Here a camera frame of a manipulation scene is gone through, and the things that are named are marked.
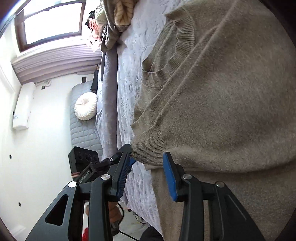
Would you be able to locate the window with brown frame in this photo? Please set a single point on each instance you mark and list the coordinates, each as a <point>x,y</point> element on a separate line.
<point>40,22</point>

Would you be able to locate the grey quilted headboard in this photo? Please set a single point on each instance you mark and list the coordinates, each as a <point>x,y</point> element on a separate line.
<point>82,133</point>

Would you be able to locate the white air conditioner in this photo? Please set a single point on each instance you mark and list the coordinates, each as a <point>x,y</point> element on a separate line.
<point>23,107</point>

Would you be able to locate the white round cushion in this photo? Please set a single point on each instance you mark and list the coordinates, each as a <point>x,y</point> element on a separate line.
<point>85,107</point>

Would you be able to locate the person's left hand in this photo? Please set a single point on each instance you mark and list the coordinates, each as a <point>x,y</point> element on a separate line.
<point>114,212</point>

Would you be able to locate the olive knit sweater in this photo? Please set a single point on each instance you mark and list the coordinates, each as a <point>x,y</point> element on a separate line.
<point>218,93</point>

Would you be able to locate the grey duvet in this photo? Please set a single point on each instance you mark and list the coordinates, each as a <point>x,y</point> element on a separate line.
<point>106,119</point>

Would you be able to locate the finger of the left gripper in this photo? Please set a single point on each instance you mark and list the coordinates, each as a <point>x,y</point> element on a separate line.
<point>132,161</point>

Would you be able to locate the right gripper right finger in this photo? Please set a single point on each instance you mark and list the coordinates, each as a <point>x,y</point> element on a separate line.
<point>228,219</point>

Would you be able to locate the mauve curtain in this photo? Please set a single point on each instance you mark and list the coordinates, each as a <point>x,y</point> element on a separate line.
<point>37,66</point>

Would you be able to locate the lavender embossed bedspread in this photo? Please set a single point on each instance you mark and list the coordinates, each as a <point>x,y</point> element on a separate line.
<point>135,44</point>

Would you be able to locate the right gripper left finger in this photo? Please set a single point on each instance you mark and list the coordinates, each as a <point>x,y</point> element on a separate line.
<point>63,219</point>

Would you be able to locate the black hanging clothes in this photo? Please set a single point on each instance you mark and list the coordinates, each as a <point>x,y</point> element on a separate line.
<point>90,17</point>

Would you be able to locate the olive grey garment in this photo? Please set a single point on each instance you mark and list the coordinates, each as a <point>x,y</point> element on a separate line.
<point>111,32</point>

